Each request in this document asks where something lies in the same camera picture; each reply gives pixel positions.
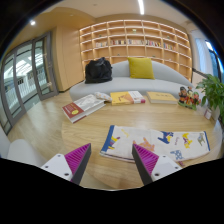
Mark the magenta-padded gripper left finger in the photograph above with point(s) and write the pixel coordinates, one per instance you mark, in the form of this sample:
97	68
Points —
56	165

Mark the white chair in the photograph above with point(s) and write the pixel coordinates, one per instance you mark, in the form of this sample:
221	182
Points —
20	151

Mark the thick red-covered book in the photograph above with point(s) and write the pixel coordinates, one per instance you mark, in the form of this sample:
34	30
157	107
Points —
83	106

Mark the wooden wall shelf unit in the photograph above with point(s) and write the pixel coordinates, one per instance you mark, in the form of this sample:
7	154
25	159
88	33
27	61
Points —
133	48

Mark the black bag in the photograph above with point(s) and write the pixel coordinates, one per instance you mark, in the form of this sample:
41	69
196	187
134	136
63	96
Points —
98	70

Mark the small white jar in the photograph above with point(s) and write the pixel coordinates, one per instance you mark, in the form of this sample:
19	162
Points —
208	114

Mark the grey curved sofa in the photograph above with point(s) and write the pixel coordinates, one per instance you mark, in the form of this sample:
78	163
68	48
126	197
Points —
133	85

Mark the dark-framed window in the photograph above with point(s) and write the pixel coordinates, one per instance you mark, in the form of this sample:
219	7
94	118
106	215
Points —
208	58

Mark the yellow and white book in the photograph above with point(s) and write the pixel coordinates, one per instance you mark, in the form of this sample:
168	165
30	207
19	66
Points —
125	97

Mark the small patterned pouch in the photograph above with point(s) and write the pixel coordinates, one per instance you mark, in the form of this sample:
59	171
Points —
103	96

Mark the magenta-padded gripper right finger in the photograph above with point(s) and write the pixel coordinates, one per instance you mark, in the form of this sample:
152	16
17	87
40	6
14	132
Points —
163	165

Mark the round ceiling spotlight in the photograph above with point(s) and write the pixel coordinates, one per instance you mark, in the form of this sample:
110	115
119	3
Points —
32	23

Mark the grey-framed glass doors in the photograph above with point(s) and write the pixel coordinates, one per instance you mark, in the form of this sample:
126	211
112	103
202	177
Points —
23	80

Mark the colourful figurine group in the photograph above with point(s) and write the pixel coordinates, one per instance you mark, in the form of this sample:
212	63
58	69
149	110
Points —
188	97

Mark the long ceiling light strip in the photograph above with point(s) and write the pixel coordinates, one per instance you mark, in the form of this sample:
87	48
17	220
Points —
141	6

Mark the green potted plant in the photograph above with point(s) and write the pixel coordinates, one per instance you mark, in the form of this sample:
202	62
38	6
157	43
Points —
213	91

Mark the white towel with animal prints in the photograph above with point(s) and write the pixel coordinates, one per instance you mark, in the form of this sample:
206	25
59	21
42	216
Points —
173	141

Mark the yellow cushion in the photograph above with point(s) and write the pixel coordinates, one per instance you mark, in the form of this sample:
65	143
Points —
141	68

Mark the flat yellow book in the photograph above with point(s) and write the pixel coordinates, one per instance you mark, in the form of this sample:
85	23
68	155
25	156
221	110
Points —
161	97

